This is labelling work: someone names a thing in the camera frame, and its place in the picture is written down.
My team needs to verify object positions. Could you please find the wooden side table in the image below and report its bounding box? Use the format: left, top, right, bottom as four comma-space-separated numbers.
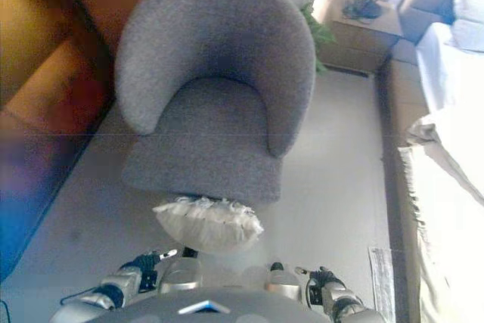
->
315, 0, 404, 74

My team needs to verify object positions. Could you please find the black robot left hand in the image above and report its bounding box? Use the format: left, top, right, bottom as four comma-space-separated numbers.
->
126, 249, 178, 277

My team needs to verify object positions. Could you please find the grey robot torso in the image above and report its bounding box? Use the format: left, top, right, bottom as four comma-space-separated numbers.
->
85, 287, 341, 323

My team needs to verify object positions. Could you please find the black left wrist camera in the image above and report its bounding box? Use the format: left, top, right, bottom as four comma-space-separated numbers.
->
140, 269, 159, 292

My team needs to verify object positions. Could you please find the beige sofa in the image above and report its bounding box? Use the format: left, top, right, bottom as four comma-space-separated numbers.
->
377, 0, 484, 323

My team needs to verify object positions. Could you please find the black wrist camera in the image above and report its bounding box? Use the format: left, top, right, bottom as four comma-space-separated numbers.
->
140, 269, 159, 292
306, 279, 324, 307

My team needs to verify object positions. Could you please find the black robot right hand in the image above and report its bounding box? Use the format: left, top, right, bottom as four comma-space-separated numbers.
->
294, 265, 343, 290

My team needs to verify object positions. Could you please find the white sofa pillow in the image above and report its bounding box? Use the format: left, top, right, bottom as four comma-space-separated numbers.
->
449, 0, 484, 54

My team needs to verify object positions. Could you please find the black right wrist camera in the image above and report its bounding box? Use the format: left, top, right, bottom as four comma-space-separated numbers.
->
306, 279, 324, 307

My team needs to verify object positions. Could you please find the silver robot right leg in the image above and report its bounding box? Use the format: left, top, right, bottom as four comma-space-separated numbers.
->
264, 261, 303, 296

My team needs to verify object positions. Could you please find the green plant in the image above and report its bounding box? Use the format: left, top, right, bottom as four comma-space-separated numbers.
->
300, 2, 337, 74

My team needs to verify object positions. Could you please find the white fringed cushion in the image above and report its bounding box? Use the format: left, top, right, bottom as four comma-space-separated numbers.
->
151, 196, 265, 254

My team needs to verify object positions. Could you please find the grey fabric armchair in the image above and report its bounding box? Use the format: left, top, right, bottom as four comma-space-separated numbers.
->
114, 0, 318, 205

